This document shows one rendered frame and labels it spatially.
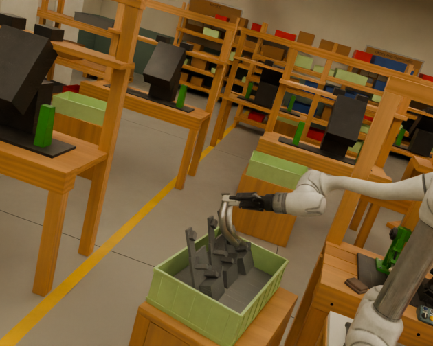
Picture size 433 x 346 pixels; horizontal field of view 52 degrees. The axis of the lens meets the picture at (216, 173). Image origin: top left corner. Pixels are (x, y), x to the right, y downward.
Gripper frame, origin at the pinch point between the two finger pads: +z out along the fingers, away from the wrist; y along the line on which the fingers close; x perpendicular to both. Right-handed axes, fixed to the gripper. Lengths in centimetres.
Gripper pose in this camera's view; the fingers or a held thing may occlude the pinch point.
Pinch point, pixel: (230, 200)
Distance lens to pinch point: 197.0
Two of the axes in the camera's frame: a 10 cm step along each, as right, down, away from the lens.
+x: -2.5, 8.3, -5.1
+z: -9.1, -0.2, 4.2
